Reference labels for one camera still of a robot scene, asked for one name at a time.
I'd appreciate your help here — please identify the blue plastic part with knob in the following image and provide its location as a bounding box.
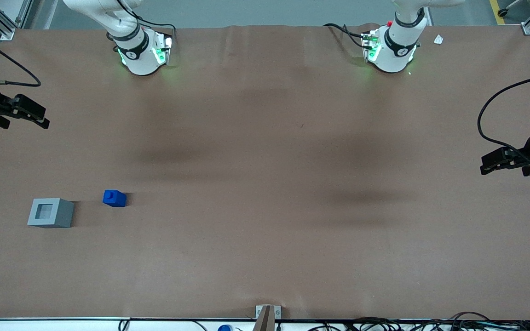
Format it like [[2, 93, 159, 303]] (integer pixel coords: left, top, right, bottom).
[[103, 190, 127, 208]]

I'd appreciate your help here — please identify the black cable bundle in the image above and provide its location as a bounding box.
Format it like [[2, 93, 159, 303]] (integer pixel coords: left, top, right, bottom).
[[306, 312, 530, 331]]

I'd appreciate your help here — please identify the gray square base block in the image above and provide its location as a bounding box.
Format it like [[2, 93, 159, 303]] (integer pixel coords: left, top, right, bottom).
[[27, 198, 75, 229]]

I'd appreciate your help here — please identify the brown table cover sheet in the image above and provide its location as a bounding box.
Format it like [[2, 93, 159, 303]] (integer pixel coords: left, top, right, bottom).
[[0, 24, 530, 321]]

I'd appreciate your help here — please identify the long black left gripper cable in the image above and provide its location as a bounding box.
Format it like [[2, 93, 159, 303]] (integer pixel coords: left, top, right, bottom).
[[477, 72, 530, 160]]

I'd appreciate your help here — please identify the black caster stand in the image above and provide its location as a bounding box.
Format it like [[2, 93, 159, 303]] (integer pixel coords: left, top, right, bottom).
[[497, 0, 530, 18]]

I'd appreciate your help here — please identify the black left arm base cable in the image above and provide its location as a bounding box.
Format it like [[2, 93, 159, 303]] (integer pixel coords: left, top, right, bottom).
[[323, 23, 377, 49]]

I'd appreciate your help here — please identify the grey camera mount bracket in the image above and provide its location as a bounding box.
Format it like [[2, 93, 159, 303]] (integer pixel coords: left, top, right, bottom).
[[252, 305, 282, 331]]

